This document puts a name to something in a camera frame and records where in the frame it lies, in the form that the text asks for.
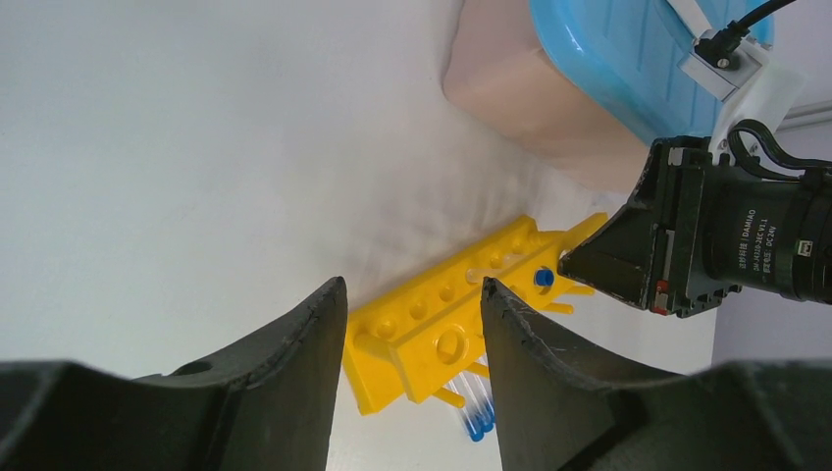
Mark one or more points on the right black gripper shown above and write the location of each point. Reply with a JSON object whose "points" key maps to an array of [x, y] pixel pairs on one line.
{"points": [[694, 231]]}

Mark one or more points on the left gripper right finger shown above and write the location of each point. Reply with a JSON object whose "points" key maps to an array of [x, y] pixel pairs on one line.
{"points": [[563, 402]]}

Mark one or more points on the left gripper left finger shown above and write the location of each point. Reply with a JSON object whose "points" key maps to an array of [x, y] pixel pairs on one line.
{"points": [[264, 402]]}

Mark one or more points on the blue-capped clear test tube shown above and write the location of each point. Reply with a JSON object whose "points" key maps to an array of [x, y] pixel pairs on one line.
{"points": [[522, 273]]}

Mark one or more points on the yellow test tube rack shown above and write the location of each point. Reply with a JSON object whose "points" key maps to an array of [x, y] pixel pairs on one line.
{"points": [[415, 339]]}

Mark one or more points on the blue plastic box lid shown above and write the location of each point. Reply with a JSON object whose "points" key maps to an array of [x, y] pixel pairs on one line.
{"points": [[625, 55]]}

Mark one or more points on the blue-capped tube bundle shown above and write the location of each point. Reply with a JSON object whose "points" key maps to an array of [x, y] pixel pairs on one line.
{"points": [[477, 414]]}

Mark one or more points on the pink plastic storage box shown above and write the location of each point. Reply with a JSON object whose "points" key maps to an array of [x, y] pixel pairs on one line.
{"points": [[499, 73]]}

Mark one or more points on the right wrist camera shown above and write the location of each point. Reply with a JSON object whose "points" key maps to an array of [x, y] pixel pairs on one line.
{"points": [[751, 84]]}

